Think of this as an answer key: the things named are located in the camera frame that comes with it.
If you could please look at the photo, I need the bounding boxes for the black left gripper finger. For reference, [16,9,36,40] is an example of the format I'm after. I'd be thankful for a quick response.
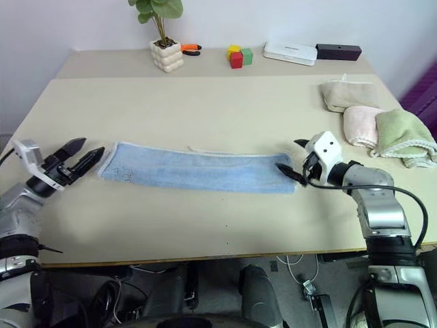
[72,146,107,174]
[55,137,87,161]

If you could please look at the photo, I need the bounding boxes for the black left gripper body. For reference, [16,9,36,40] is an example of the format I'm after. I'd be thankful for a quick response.
[41,152,82,187]

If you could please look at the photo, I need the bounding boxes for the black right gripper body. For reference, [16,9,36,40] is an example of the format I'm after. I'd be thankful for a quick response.
[302,152,324,183]

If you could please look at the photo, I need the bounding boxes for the folded pink towel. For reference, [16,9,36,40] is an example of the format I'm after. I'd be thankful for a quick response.
[342,105,386,149]

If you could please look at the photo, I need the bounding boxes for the folded beige towel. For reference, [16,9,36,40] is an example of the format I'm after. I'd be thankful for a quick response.
[319,73,384,113]

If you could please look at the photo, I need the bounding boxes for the folded green towel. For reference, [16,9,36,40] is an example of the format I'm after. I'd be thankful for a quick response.
[369,108,437,169]

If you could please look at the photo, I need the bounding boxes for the light blue towel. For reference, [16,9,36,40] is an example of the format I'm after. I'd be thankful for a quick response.
[96,141,296,195]

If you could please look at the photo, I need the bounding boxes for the black zip tie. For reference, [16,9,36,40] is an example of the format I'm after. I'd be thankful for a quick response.
[35,243,64,255]

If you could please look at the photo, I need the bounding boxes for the flat white box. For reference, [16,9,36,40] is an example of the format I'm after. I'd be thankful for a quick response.
[262,41,319,68]

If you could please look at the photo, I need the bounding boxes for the dark rectangular box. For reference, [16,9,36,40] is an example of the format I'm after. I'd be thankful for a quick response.
[315,42,363,62]

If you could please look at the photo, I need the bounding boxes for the small metal clamp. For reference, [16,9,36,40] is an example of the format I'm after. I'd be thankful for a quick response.
[301,279,319,302]

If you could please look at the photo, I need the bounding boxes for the dark rounded robot leg shape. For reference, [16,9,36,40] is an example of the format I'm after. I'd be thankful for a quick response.
[89,273,124,328]
[238,264,285,328]

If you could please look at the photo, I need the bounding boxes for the white bubble plant pot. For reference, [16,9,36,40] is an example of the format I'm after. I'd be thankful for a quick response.
[150,38,184,74]

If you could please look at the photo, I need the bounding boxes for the purple ribbed object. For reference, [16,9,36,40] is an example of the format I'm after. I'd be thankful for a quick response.
[398,64,437,139]

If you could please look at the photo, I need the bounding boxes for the green leafy plant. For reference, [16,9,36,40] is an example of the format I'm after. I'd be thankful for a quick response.
[127,0,184,47]

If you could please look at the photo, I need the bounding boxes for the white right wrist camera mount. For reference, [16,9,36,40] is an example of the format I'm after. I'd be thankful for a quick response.
[304,131,343,179]

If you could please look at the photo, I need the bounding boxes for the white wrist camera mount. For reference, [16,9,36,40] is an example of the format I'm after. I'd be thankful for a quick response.
[12,139,66,192]
[304,131,343,179]

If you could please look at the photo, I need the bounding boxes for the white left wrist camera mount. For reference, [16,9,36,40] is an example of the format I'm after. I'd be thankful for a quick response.
[12,139,66,192]

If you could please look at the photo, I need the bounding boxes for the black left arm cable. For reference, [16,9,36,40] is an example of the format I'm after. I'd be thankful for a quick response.
[0,148,17,167]

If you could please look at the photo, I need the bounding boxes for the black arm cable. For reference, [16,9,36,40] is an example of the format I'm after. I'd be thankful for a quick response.
[306,177,429,249]
[0,148,17,167]

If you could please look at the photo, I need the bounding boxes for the white cable under table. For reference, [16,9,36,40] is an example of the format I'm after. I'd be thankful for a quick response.
[275,253,320,285]

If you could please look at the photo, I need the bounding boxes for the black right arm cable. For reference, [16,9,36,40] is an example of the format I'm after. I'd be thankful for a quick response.
[306,177,429,249]

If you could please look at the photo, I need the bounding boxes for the orange handled pliers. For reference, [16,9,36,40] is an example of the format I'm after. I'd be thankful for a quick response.
[180,43,203,57]

